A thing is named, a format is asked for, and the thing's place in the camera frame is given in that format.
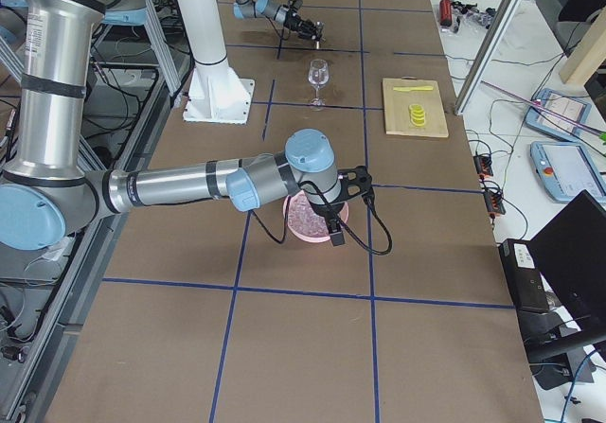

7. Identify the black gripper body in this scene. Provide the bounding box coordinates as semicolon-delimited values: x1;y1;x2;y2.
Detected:
305;188;347;224
283;9;308;35

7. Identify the steel jigger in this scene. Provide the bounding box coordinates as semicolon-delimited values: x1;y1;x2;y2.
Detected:
313;21;324;49

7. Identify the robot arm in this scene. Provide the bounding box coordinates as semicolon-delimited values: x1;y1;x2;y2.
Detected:
1;0;348;251
233;0;324;47

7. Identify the clear ice cubes pile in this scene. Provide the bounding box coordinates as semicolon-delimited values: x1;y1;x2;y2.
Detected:
287;198;347;238

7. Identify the clear wine glass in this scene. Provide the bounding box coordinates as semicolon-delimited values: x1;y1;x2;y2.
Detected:
308;59;330;111

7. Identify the pink bowl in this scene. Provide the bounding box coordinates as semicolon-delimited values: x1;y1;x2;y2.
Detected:
282;192;351;244

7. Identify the yellow plastic knife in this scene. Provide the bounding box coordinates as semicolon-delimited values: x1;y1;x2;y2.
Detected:
392;85;435;93

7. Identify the bamboo cutting board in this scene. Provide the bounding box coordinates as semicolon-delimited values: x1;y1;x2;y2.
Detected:
382;78;449;139

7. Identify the red canister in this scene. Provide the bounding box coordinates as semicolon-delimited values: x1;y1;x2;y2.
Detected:
438;0;453;27

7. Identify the black box device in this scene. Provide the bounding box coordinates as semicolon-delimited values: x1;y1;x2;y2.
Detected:
498;238;549;314

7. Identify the teach pendant far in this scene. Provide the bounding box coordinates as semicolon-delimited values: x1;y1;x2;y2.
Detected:
525;88;591;141

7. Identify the teach pendant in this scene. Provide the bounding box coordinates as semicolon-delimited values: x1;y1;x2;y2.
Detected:
529;141;605;203
525;88;591;141

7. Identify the black monitor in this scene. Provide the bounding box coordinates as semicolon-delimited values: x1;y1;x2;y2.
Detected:
526;190;605;362

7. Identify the teach pendant near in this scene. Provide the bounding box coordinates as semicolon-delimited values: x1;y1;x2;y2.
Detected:
529;141;605;203

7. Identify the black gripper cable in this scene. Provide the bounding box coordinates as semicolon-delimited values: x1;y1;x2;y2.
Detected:
250;190;394;256
269;15;293;60

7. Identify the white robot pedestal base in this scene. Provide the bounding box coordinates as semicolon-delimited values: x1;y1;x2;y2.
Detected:
177;0;255;125

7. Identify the aluminium frame post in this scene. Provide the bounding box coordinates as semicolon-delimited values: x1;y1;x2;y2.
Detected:
454;0;522;115

